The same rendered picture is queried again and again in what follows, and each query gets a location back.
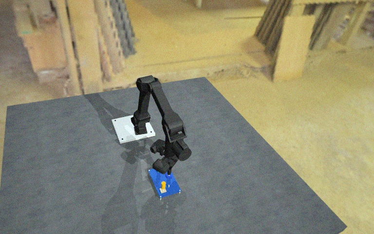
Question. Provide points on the blue circuit board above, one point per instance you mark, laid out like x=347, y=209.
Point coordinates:
x=165, y=184

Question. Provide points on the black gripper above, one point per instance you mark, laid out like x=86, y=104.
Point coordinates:
x=167, y=162

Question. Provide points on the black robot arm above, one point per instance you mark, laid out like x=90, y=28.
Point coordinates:
x=171, y=122

